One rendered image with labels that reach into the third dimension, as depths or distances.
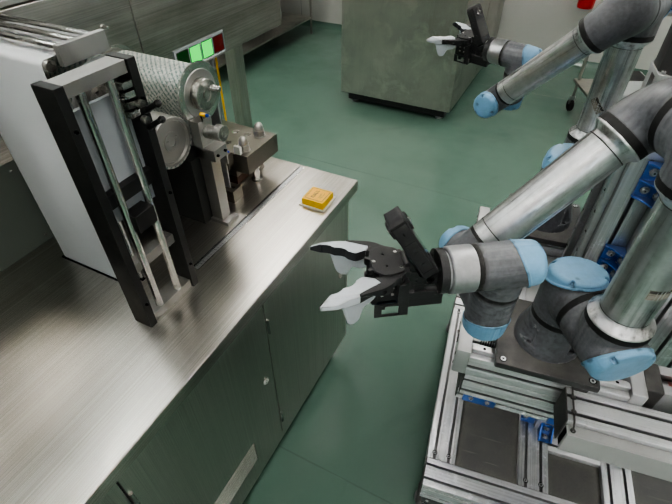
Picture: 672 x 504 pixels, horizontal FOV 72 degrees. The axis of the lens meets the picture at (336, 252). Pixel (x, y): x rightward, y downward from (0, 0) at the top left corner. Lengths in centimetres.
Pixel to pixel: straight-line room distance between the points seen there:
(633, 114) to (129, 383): 100
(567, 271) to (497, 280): 36
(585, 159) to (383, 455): 135
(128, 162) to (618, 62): 122
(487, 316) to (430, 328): 145
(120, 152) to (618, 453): 120
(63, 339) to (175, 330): 24
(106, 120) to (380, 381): 151
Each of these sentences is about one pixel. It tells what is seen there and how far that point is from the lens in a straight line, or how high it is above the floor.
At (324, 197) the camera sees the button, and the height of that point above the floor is 92.
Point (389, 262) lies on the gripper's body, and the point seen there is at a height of 125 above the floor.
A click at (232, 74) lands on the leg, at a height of 95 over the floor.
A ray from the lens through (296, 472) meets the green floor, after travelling 186.
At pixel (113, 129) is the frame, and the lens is 93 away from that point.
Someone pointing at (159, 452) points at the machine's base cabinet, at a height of 76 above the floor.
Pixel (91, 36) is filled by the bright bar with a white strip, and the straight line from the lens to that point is 98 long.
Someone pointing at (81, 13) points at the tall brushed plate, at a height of 139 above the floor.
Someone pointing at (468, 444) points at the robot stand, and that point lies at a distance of 172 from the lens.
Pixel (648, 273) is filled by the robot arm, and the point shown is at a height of 120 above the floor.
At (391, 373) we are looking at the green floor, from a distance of 206.
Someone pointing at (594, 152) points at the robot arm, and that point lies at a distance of 85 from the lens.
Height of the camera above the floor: 171
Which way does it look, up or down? 42 degrees down
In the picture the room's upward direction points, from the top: straight up
